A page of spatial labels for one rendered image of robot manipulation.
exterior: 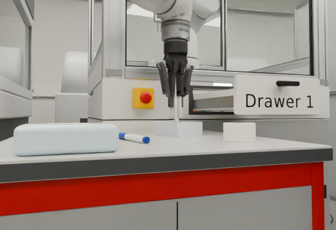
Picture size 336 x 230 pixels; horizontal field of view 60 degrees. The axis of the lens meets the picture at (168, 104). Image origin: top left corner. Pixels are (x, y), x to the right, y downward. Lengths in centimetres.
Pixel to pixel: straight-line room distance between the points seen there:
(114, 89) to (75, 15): 347
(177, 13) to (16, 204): 65
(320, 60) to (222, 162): 108
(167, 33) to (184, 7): 9
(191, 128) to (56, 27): 379
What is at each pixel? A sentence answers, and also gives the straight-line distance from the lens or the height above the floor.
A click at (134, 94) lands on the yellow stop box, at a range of 101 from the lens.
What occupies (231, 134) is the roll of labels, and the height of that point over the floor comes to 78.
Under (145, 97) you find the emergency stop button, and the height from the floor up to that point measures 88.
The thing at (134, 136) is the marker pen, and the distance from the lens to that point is 62.
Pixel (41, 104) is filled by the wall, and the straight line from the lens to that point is 431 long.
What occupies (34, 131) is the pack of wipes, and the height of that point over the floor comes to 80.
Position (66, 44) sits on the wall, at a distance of 437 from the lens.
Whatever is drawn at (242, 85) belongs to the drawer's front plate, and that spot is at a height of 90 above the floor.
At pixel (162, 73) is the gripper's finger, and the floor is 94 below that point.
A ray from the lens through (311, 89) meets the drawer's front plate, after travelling 98.
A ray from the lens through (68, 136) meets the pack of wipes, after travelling 46.
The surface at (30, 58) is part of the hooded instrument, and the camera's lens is 197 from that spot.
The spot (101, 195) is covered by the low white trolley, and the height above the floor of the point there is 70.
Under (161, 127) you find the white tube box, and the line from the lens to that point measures 83.
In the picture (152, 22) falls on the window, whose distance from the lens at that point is 114.
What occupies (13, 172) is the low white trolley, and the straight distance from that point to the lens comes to 44.
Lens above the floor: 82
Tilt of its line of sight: 2 degrees up
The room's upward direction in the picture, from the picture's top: straight up
